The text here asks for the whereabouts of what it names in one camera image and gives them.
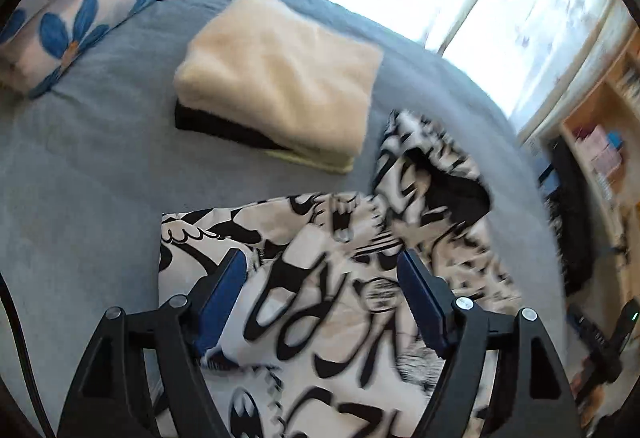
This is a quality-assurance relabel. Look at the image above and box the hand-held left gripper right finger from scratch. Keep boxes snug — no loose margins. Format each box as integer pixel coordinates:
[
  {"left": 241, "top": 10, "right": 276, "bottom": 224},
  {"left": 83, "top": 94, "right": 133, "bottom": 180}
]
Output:
[{"left": 397, "top": 249, "right": 583, "bottom": 438}]

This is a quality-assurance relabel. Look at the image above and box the rolled blue floral quilt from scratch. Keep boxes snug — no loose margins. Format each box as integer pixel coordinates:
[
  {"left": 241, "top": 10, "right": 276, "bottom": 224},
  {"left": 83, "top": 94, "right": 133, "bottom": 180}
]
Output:
[{"left": 0, "top": 0, "right": 202, "bottom": 99}]

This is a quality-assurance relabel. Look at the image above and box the black cable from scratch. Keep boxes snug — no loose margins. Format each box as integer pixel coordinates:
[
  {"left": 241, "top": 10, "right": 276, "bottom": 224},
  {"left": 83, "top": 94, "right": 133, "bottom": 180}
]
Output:
[{"left": 0, "top": 270, "right": 53, "bottom": 438}]

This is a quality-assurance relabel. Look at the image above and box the sheer leaf-print curtain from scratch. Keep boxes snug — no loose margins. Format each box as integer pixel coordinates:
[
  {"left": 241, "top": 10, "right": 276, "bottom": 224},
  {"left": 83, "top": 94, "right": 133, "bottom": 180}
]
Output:
[{"left": 425, "top": 0, "right": 628, "bottom": 133}]

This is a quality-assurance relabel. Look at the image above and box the stack of pink boxes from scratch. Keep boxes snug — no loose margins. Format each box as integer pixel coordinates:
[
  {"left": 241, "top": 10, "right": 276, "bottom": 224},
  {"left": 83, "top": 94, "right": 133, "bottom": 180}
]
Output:
[{"left": 574, "top": 125, "right": 626, "bottom": 175}]

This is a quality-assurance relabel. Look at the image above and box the folded black garment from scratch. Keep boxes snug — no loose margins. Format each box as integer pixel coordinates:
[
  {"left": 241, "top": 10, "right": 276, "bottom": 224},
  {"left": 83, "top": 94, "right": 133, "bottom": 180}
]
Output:
[{"left": 174, "top": 100, "right": 291, "bottom": 152}]

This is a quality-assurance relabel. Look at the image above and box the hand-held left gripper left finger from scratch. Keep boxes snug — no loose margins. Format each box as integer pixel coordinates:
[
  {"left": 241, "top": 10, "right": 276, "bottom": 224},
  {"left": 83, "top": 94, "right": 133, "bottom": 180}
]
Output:
[{"left": 57, "top": 249, "right": 247, "bottom": 438}]

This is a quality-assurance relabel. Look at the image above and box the blue bed blanket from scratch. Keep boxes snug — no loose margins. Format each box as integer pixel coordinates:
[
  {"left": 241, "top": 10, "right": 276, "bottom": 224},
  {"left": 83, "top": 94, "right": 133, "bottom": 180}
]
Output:
[{"left": 0, "top": 0, "right": 571, "bottom": 438}]

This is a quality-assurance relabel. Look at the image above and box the wooden shelf unit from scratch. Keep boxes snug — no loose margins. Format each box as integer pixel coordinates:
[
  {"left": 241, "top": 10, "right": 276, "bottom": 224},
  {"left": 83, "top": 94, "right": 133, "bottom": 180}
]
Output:
[{"left": 520, "top": 22, "right": 640, "bottom": 319}]

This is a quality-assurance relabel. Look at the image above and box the folded cream fleece garment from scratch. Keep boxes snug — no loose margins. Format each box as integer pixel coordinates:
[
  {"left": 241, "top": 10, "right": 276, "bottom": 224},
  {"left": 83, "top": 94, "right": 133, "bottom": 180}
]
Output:
[{"left": 174, "top": 0, "right": 385, "bottom": 165}]

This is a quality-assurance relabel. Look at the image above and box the folded pale yellow garment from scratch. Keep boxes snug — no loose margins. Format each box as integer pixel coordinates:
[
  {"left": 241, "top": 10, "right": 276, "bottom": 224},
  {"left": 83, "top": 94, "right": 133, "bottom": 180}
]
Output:
[{"left": 267, "top": 149, "right": 357, "bottom": 175}]

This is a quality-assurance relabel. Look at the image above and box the black bag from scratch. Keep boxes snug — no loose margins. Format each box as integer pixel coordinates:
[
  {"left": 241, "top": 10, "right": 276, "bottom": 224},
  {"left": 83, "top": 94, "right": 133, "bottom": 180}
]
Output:
[{"left": 537, "top": 138, "right": 601, "bottom": 295}]

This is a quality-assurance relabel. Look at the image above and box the black and white printed jacket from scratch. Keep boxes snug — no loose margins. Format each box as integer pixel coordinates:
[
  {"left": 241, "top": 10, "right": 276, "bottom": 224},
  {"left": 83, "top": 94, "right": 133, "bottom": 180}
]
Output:
[{"left": 159, "top": 110, "right": 526, "bottom": 438}]

